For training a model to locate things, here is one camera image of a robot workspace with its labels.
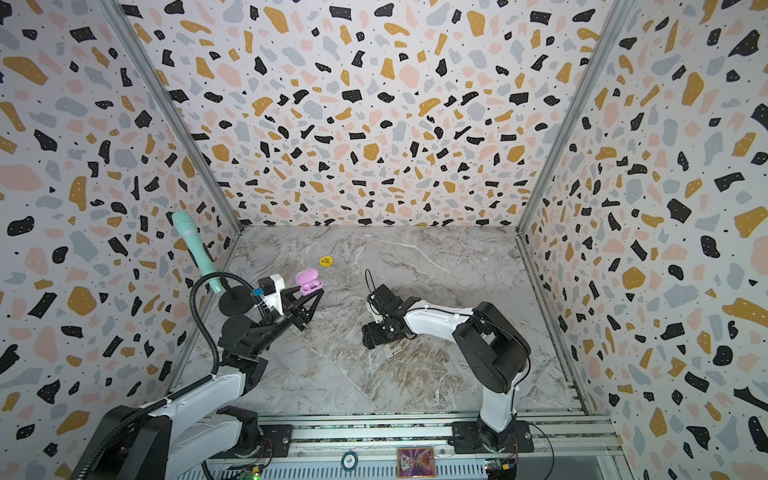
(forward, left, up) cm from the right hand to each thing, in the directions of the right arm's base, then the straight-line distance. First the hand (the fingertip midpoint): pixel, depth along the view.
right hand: (371, 335), depth 89 cm
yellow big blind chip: (+30, +19, -3) cm, 36 cm away
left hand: (+2, +11, +23) cm, 25 cm away
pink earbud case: (+4, +14, +22) cm, 27 cm away
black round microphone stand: (+12, +45, -1) cm, 47 cm away
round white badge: (-31, +3, -3) cm, 31 cm away
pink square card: (-31, -13, -1) cm, 34 cm away
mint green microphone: (+15, +46, +30) cm, 57 cm away
